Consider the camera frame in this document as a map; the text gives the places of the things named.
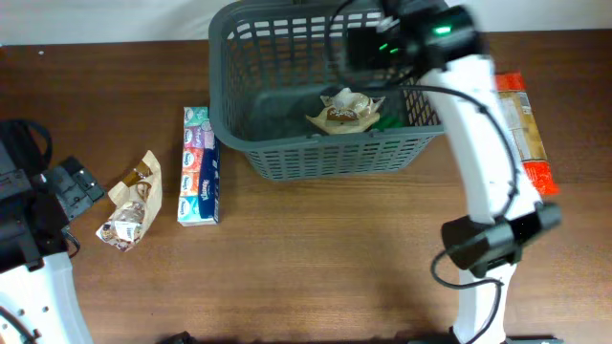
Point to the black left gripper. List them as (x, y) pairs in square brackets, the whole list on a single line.
[(78, 186)]

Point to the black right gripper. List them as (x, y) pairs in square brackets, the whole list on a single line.
[(371, 37)]

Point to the green round cup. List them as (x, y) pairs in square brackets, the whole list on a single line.
[(385, 123)]

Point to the beige snack bag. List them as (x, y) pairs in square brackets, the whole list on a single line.
[(347, 113), (138, 199)]

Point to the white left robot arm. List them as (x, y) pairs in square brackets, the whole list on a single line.
[(38, 202)]

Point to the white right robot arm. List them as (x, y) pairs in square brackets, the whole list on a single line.
[(448, 56)]

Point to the grey plastic basket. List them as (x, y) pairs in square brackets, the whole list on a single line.
[(269, 63)]

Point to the Kleenex tissue multipack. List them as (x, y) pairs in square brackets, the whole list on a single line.
[(200, 176)]

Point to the orange pasta package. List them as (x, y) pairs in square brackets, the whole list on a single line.
[(517, 111)]

